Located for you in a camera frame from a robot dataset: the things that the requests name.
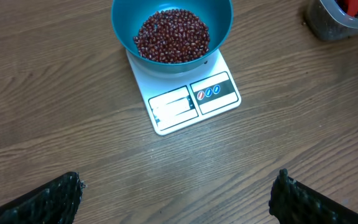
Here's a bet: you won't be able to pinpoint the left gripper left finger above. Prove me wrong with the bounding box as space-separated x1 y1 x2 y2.
0 172 85 224

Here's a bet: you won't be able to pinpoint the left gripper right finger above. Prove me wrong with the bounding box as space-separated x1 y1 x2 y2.
268 169 358 224

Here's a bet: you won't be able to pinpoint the orange measuring scoop blue handle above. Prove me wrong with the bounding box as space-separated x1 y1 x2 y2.
344 0 358 17

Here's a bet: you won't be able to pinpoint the white kitchen scale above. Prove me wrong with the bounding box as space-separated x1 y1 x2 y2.
126 50 242 136

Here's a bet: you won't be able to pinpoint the blue bowl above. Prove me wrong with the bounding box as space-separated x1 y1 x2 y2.
111 0 234 73

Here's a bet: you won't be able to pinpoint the red beans in bowl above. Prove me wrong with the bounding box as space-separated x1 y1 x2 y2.
133 9 210 64

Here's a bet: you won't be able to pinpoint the clear plastic container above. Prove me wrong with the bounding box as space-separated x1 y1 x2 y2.
304 0 358 41

